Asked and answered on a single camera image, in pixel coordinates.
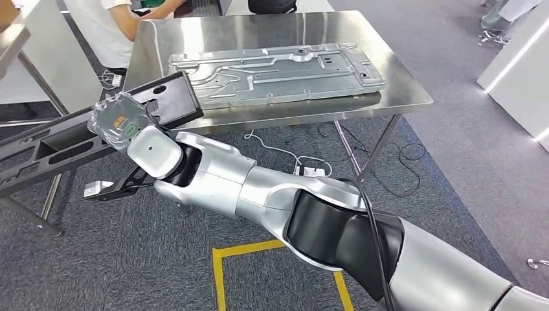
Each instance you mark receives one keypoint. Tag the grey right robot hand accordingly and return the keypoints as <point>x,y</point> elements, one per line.
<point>120,122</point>

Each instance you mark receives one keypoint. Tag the long black plastic frame part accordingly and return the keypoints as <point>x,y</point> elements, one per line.
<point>180,98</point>

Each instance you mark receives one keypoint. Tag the person's forearm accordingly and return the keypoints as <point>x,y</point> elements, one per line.
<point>163,10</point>

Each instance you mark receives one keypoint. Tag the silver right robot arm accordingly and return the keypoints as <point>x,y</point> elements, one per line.
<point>223,180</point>

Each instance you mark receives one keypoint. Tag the stainless steel workbench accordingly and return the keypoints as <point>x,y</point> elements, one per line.
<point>257,25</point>

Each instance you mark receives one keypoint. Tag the white desk with metal legs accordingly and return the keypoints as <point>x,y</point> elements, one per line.
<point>64,56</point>

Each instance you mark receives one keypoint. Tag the person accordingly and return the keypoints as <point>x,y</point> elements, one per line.
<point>98,34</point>

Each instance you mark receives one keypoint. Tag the stamped grey metal plate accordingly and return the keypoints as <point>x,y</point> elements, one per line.
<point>279,81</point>

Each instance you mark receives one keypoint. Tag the white power strip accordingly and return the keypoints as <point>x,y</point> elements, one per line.
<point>311,171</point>

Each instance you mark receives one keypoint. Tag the white table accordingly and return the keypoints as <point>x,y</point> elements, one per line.
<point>313,5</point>

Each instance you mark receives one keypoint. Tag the chrome chair base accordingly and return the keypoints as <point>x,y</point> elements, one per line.
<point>493,37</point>

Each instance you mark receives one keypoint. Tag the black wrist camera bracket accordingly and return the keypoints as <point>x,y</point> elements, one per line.
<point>128,184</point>

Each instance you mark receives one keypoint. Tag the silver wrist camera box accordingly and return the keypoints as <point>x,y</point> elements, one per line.
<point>98,189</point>

